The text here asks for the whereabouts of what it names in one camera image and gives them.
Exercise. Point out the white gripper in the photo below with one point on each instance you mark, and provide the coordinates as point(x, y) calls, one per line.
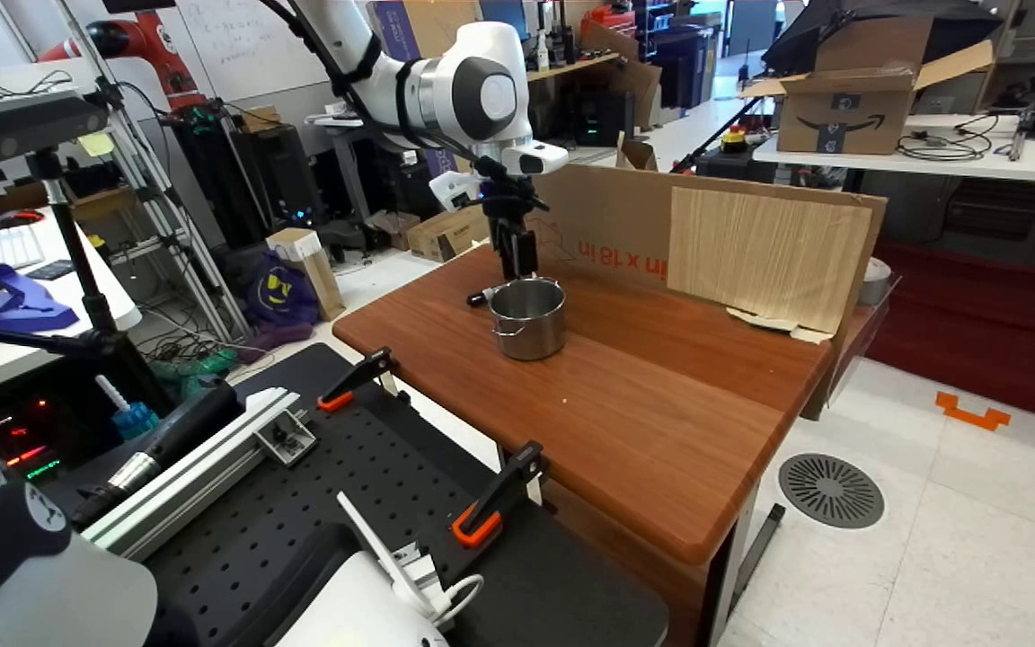
point(542, 158)

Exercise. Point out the black and white marker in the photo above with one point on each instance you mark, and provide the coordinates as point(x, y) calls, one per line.
point(478, 295)

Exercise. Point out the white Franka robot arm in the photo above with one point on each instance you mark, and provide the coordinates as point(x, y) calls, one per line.
point(423, 91)

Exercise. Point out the silver metal pot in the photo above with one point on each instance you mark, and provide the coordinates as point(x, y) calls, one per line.
point(531, 328)

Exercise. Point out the flat cardboard box on floor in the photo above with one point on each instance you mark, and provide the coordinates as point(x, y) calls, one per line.
point(447, 235)

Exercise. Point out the brown cardboard board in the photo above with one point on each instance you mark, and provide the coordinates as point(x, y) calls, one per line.
point(612, 219)

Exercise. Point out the brown wooden table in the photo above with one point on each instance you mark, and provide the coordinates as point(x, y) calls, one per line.
point(612, 395)

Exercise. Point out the small tan cardboard box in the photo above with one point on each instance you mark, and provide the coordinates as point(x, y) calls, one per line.
point(315, 269)

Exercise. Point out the black equipment box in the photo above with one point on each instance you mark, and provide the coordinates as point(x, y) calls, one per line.
point(739, 163)

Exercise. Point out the yellow red emergency stop button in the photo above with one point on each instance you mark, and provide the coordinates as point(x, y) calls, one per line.
point(735, 133)

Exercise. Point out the purple bag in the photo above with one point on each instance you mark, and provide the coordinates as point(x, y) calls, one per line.
point(269, 292)

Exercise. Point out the white torn paper strip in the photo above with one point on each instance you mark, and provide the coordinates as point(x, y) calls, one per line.
point(780, 323)

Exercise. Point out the black perforated breadboard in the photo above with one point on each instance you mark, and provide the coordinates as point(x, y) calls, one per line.
point(302, 505)

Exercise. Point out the silver metal ladder stand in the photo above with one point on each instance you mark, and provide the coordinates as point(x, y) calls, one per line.
point(179, 229)

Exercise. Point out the open Amazon cardboard box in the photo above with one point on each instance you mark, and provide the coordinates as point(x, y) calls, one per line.
point(852, 111)

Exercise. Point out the white side desk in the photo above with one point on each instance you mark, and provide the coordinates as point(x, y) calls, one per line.
point(122, 308)

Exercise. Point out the round metal floor drain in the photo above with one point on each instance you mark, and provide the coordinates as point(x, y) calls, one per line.
point(830, 489)

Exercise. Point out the red machine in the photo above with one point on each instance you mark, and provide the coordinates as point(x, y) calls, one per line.
point(154, 47)

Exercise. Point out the purple cloth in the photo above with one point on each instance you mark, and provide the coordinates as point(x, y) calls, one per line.
point(1, 308)

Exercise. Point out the black control box red lights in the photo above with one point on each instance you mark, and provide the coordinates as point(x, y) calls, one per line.
point(25, 434)

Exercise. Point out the aluminium rail with bracket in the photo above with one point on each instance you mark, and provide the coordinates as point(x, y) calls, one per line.
point(197, 472)

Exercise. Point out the black camera tripod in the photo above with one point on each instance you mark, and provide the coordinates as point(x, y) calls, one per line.
point(87, 274)

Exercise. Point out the black stereo camera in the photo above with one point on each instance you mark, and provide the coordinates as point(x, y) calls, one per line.
point(25, 127)

